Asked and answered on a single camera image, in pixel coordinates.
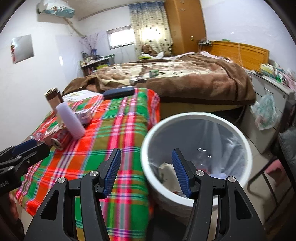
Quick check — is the purple white milk carton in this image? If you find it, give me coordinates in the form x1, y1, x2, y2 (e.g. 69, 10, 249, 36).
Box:
74, 108, 93, 126

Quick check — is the white round trash bin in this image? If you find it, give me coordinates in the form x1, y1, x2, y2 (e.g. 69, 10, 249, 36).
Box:
140, 113, 253, 219

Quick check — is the red milk can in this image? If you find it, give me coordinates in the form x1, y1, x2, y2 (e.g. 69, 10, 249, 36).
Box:
51, 128, 72, 150

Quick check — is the white foam net sleeve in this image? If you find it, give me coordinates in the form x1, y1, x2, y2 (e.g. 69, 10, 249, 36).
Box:
56, 102, 85, 140

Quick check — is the pink seat metal chair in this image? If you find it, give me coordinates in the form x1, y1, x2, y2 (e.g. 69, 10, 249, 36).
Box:
247, 126, 295, 223

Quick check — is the plaid red green tablecloth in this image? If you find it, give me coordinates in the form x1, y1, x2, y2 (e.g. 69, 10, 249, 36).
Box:
14, 88, 160, 240

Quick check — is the grey drawer cabinet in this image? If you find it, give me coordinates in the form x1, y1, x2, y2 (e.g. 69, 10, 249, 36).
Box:
241, 71, 295, 153

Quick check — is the plastic bag green print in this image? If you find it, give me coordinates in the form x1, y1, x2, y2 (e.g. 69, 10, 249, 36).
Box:
250, 92, 278, 131

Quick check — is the cluttered side shelf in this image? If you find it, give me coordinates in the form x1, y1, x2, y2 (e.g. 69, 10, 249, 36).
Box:
80, 54, 115, 76

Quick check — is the dark blue glasses case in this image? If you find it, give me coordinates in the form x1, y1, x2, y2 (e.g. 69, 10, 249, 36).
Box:
103, 86, 135, 100

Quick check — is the dried branch vase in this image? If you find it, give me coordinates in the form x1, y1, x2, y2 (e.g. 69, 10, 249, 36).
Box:
79, 32, 99, 57

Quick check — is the brown patterned blanket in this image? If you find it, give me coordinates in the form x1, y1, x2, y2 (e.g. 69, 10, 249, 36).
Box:
63, 53, 256, 105

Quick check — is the window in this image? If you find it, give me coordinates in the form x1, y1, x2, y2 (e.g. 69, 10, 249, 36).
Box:
107, 26, 135, 49

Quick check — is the small green box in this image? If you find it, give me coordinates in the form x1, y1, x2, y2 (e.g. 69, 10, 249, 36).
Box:
149, 69, 159, 78

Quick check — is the wooden headboard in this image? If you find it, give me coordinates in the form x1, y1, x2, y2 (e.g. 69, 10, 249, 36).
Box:
202, 41, 269, 71

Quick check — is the brown teddy bear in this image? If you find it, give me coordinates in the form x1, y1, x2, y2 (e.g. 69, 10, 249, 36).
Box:
141, 44, 158, 57

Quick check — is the floral dotted curtain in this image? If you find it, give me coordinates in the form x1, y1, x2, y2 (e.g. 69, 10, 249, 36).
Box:
128, 1, 173, 57

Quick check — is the wooden wardrobe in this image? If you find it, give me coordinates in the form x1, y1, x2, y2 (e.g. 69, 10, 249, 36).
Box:
165, 0, 206, 55

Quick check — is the wall poster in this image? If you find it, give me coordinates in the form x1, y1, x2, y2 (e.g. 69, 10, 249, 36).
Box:
11, 35, 34, 64

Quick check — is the wall air conditioner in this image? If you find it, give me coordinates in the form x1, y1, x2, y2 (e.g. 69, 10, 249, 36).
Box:
37, 0, 75, 19

